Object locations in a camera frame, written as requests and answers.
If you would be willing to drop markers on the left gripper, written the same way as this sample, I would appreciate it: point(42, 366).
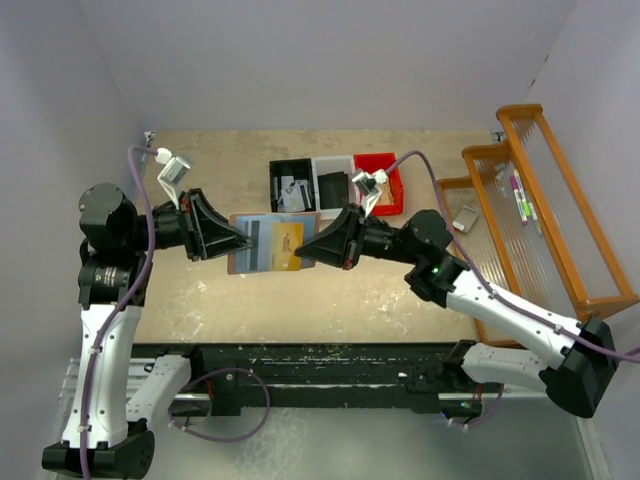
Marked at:
point(207, 233)

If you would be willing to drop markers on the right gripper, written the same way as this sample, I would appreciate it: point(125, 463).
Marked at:
point(341, 243)

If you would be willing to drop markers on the black stripe credit card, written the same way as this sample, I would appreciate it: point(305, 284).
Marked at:
point(256, 258)

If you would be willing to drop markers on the pink leather card holder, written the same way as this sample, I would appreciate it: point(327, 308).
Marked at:
point(311, 222)

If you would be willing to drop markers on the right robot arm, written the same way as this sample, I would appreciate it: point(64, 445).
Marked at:
point(572, 362)

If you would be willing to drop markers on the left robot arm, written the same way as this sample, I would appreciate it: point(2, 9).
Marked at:
point(109, 433)

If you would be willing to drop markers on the grey cards in black bin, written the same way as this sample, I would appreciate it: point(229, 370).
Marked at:
point(292, 195)

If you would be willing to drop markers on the orange cards in red bin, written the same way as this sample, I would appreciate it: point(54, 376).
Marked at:
point(386, 198)

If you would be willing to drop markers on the black wallet in bin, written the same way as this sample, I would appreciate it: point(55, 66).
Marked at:
point(333, 190)

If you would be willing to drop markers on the black plastic bin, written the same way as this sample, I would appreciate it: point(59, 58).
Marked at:
point(299, 168)

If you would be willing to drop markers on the red plastic bin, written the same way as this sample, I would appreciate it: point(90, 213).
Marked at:
point(371, 162)

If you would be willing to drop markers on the small grey red box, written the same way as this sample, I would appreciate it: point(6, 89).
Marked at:
point(465, 219)

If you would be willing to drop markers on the orange wooden tiered rack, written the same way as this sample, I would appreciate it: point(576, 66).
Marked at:
point(572, 268)

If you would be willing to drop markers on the purple marker pen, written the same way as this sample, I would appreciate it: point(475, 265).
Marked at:
point(518, 198)

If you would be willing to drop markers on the green marker pen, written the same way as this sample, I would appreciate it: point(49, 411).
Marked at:
point(531, 212)

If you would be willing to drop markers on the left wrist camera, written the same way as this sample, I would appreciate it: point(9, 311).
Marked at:
point(174, 169)

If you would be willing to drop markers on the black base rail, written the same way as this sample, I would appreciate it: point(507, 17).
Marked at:
point(233, 376)

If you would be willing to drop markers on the aluminium frame rail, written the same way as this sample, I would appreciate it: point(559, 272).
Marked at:
point(137, 376)

